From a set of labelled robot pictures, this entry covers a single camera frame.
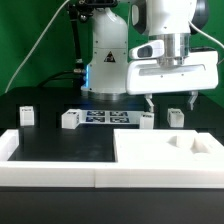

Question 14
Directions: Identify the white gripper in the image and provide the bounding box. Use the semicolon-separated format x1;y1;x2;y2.
126;51;218;113

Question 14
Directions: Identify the white square tabletop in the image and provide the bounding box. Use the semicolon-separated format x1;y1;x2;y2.
114;129;224;164

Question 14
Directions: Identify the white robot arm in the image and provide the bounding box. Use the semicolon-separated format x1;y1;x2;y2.
82;0;218;103

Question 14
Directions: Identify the sheet of fiducial tags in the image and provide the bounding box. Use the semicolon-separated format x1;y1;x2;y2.
80;110;142;124

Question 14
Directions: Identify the white U-shaped obstacle fence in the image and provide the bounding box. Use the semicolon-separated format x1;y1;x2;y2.
0;129;224;188

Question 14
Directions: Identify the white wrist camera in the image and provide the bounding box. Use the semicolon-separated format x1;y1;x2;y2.
129;40;165;60

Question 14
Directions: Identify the black cable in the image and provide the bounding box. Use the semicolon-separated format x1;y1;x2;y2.
36;70;88;88

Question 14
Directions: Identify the white cable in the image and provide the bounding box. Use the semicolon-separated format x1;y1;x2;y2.
3;0;71;94

